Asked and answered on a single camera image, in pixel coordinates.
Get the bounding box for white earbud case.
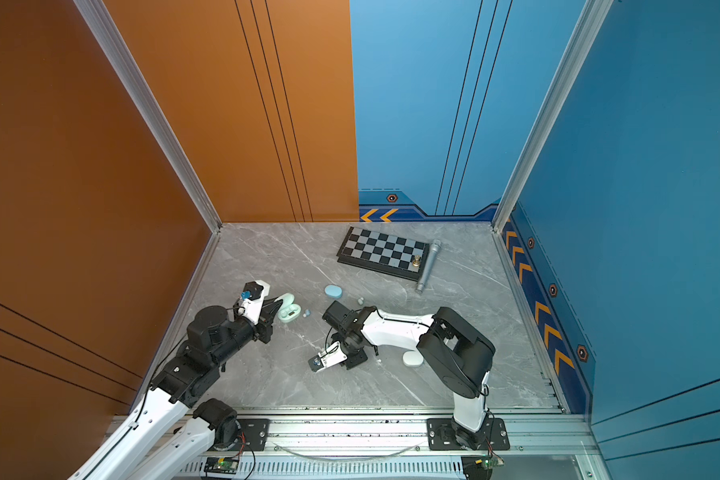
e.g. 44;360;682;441
402;350;424;368
277;293;302;324

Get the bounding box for green circuit board right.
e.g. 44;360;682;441
475;455;505;470

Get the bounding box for right aluminium corner post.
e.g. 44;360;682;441
491;0;614;233

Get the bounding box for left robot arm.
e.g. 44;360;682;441
72;298;283;479

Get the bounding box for green circuit board left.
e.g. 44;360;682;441
203;457;240;477

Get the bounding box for light blue earbud case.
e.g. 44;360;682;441
324;285;343;299

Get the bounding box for aluminium corner post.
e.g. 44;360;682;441
491;0;614;233
73;0;224;234

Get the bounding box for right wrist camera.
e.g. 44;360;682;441
308;343;347;372

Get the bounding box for grey microphone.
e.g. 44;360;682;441
415;240;442;294

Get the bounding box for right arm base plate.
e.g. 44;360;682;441
426;417;511;451

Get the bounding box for green circuit board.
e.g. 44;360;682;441
475;455;505;470
203;457;240;477

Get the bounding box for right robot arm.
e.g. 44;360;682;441
309;301;498;450

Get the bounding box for black white chessboard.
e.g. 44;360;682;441
337;226;430;281

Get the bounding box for aluminium front rail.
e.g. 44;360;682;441
238;407;600;459

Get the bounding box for white earbud case front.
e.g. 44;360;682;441
402;350;424;368

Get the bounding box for left aluminium corner post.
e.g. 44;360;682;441
73;0;224;234

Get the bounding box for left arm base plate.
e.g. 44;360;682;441
183;418;271;452

